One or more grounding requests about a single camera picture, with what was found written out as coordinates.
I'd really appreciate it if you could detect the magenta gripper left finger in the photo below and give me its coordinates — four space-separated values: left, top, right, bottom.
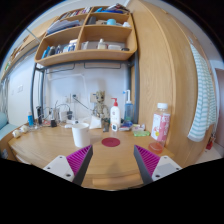
44 145 93 186

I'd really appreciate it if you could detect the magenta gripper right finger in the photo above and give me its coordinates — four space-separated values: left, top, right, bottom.
134 145 181 185

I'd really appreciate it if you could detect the white paper cup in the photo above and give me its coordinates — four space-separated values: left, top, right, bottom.
72 123 90 148

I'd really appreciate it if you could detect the green packet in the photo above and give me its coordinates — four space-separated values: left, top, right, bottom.
133 131 150 137

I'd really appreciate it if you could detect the clear bottle pink label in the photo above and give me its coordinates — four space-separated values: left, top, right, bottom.
148 103 170 154

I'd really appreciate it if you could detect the dark red round coaster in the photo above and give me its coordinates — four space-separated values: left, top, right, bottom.
101 137 120 147

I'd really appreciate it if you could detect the white crumpled tissue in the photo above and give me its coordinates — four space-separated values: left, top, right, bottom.
89 116 102 129

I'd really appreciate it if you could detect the blue pump dispenser bottle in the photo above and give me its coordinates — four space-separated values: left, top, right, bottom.
124 90 133 122

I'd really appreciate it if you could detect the Groot figurine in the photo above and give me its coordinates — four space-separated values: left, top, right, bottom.
93 91 109 120

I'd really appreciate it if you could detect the small blue tube bottle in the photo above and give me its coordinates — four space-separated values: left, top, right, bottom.
28 112 34 127

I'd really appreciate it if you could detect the white pump lotion bottle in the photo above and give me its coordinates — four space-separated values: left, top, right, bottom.
110 98 121 131

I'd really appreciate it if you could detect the striped green white towel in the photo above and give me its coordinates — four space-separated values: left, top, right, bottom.
188 45 216 142

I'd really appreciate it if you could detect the white bottle on shelf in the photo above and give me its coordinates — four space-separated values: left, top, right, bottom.
97 39 107 49

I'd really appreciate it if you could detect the wooden wardrobe panel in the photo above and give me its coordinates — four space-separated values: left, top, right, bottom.
128 0 211 167

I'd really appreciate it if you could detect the blue cup on shelf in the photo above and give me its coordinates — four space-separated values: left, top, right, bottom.
107 19 116 25

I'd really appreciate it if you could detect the wooden wall shelf unit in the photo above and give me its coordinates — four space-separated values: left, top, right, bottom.
35 6 137 66

